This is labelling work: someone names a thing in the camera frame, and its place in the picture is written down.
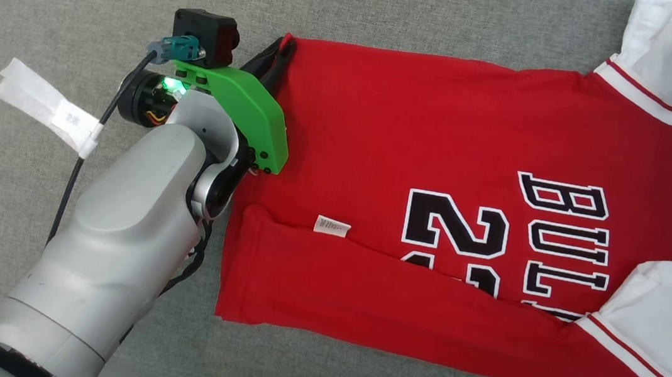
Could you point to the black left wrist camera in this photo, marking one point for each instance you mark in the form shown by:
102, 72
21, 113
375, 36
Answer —
204, 37

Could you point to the red Bulls 23 jersey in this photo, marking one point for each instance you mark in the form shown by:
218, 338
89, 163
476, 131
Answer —
381, 124

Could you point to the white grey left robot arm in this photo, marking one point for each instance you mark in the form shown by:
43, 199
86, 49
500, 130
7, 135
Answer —
115, 239

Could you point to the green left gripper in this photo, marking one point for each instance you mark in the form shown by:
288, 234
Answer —
249, 115

